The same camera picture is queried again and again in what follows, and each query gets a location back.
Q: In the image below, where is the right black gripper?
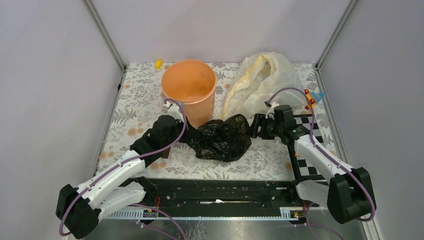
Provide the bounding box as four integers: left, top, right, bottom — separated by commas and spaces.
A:
244, 113, 283, 140

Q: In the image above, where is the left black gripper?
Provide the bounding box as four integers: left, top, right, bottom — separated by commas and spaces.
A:
162, 115, 200, 149

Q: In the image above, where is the translucent white trash bag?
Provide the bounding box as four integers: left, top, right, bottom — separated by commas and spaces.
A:
221, 51, 304, 120

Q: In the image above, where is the black trash bag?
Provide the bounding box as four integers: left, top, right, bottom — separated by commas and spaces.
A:
187, 114, 252, 163

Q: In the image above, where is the orange plastic trash bin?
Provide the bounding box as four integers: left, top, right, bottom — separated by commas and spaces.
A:
161, 59, 218, 128

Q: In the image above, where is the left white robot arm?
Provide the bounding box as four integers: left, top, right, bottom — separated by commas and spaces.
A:
55, 114, 190, 239

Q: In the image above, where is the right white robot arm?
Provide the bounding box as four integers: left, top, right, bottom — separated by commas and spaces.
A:
250, 102, 377, 224

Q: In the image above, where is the dark brown wooden block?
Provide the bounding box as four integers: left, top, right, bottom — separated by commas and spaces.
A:
162, 148, 171, 159

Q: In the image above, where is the floral patterned table mat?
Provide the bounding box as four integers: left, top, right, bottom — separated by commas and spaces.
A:
96, 62, 345, 182

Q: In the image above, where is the red yellow toy vehicle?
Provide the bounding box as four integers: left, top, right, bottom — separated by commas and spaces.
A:
304, 89, 317, 110

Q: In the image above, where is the blue toy piece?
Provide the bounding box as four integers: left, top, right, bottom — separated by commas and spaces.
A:
310, 92, 325, 104

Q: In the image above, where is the black white checkerboard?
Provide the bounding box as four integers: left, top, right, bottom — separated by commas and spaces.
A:
287, 114, 337, 182

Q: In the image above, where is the yellow cube block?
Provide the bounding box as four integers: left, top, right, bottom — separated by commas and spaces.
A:
155, 59, 163, 70

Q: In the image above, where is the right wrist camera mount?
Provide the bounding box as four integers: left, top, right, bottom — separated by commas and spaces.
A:
265, 101, 280, 119

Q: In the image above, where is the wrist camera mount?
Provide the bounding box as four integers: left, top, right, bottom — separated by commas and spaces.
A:
265, 101, 280, 119
164, 101, 184, 122

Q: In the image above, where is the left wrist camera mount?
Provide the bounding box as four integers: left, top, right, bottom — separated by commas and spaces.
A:
164, 101, 184, 122

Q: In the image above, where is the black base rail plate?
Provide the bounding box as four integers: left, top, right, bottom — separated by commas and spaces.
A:
112, 178, 319, 218

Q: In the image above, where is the slotted metal cable duct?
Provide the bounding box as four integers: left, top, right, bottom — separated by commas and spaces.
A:
106, 207, 299, 221

